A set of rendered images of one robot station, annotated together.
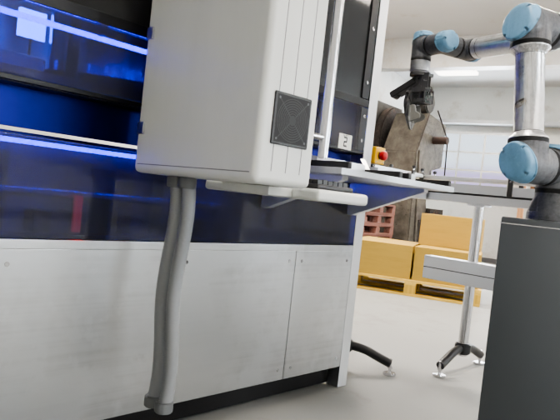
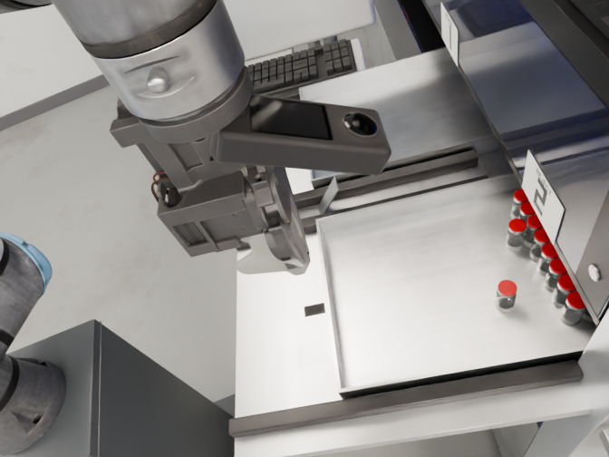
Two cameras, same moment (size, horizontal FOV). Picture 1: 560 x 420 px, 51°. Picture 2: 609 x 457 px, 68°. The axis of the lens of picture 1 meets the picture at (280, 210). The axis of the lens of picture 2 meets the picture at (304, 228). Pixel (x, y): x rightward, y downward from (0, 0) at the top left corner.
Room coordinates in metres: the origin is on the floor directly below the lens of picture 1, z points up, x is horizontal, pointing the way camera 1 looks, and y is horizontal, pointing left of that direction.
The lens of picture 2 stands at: (2.48, -0.56, 1.43)
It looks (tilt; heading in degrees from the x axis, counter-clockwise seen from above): 50 degrees down; 151
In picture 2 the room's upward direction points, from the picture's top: 24 degrees counter-clockwise
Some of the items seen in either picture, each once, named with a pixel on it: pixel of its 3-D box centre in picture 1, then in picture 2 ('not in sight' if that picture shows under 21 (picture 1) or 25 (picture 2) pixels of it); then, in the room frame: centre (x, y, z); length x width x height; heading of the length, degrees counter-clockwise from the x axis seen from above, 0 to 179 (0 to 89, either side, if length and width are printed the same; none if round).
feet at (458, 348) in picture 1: (462, 356); not in sight; (2.97, -0.99, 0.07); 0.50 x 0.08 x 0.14; 137
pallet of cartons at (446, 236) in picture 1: (417, 252); not in sight; (5.69, -1.36, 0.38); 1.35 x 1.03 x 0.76; 60
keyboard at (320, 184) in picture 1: (281, 181); (274, 74); (1.64, 0.01, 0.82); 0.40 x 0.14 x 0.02; 45
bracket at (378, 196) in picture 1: (385, 202); not in sight; (2.32, -0.41, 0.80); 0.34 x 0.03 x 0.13; 47
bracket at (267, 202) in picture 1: (302, 192); not in sight; (1.96, -0.07, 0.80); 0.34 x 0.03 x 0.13; 47
